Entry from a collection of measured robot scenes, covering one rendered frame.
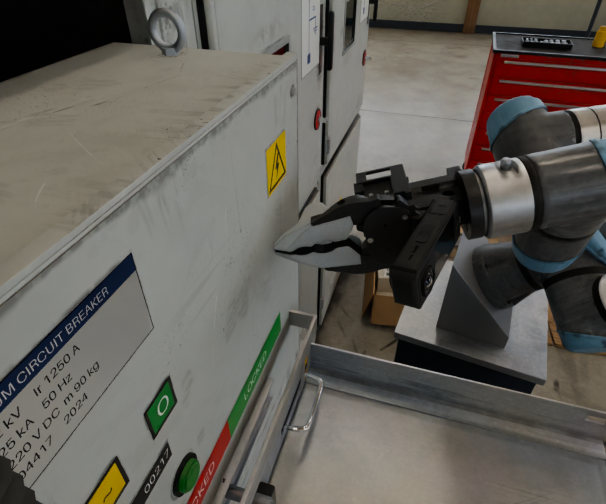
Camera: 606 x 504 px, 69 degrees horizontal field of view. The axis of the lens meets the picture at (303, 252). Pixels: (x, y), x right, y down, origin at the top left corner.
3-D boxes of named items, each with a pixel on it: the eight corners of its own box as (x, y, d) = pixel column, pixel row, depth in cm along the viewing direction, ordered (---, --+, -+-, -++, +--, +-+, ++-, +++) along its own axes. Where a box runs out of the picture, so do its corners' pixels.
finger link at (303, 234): (278, 224, 51) (356, 209, 49) (273, 256, 46) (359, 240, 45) (270, 202, 49) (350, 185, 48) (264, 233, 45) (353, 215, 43)
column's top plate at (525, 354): (423, 259, 124) (424, 253, 123) (546, 291, 114) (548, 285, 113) (393, 337, 101) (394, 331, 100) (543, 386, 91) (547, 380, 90)
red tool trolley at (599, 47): (456, 200, 291) (498, 30, 228) (459, 169, 328) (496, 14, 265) (572, 219, 274) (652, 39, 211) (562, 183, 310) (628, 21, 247)
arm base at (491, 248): (480, 236, 105) (521, 219, 98) (513, 287, 106) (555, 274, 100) (465, 265, 94) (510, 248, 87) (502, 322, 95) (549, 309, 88)
